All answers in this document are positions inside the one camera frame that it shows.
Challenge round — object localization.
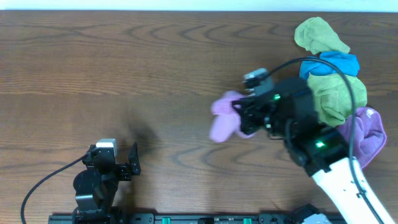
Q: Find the purple cloth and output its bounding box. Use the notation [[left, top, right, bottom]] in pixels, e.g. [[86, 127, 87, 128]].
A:
[[209, 91, 254, 143], [336, 107, 387, 169]]

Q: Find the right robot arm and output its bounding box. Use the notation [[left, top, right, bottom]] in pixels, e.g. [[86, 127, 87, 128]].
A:
[[232, 78, 393, 223]]

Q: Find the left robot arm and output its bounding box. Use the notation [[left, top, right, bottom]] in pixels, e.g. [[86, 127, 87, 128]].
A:
[[72, 139, 141, 224]]

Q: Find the lower green cloth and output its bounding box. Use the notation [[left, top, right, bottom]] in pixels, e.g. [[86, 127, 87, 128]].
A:
[[307, 73, 352, 127]]

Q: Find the green cloth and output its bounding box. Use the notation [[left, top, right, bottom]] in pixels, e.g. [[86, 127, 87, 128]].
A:
[[307, 73, 352, 127], [294, 17, 350, 55]]

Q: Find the upper green cloth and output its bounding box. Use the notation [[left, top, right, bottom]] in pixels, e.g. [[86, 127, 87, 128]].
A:
[[294, 17, 350, 55]]

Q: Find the blue cloth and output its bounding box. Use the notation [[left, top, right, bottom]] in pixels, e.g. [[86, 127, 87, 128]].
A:
[[299, 51, 360, 80]]

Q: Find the purple cloth in pile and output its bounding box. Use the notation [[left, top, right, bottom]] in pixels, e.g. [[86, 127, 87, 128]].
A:
[[336, 107, 387, 169]]

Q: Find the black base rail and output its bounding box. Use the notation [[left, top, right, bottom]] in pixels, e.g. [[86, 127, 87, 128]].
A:
[[48, 204, 346, 224]]

